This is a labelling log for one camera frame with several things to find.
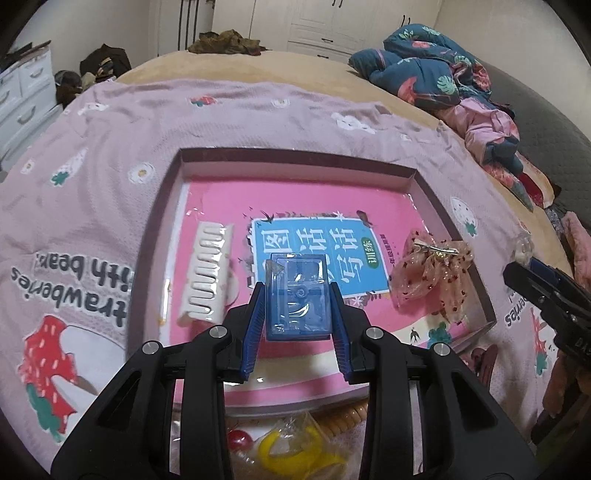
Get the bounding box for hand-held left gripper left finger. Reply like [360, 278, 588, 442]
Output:
[51, 281, 265, 480]

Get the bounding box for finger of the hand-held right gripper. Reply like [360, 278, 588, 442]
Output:
[502, 262, 563, 320]
[530, 257, 591, 311]

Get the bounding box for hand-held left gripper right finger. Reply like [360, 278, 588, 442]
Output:
[329, 281, 541, 480]

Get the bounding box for blue transparent plastic box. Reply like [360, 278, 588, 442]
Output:
[265, 253, 333, 342]

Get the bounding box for orange beaded hair clip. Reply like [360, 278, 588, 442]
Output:
[323, 404, 368, 435]

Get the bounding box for red cherry earrings card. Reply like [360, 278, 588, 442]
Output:
[226, 427, 254, 453]

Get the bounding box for yellow hoop earrings packet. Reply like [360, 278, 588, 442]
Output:
[256, 427, 347, 480]

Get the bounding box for shallow cardboard tray box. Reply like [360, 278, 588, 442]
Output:
[139, 148, 497, 418]

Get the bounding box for clear plastic hair clip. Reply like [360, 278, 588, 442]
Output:
[512, 231, 536, 266]

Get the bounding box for pink fluffy cloth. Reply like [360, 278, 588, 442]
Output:
[561, 210, 591, 278]

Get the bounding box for white hair claw clip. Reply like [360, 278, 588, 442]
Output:
[177, 222, 238, 326]

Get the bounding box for dark red hair clip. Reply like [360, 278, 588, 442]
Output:
[468, 346, 502, 388]

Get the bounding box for pink dotted bow hair clip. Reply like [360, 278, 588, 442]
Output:
[390, 229, 476, 324]

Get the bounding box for pink book with blue label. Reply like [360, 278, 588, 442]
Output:
[159, 185, 485, 393]

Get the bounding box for grey padded headboard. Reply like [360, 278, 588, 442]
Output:
[475, 60, 591, 222]

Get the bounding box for pink pajama garment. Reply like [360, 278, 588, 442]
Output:
[445, 97, 522, 164]

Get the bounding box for teal floral quilt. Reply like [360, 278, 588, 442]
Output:
[348, 23, 536, 213]

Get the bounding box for tan bed sheet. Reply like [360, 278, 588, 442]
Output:
[115, 48, 573, 259]

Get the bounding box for olive crumpled garment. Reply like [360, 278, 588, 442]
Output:
[187, 30, 266, 58]

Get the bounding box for dark clothes pile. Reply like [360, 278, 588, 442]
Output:
[53, 44, 132, 104]

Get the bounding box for white wardrobe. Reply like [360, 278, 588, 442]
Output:
[210, 0, 444, 63]

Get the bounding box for white chest of drawers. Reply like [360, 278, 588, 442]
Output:
[0, 60, 61, 148]

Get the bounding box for cluttered small items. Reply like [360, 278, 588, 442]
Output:
[0, 41, 51, 70]

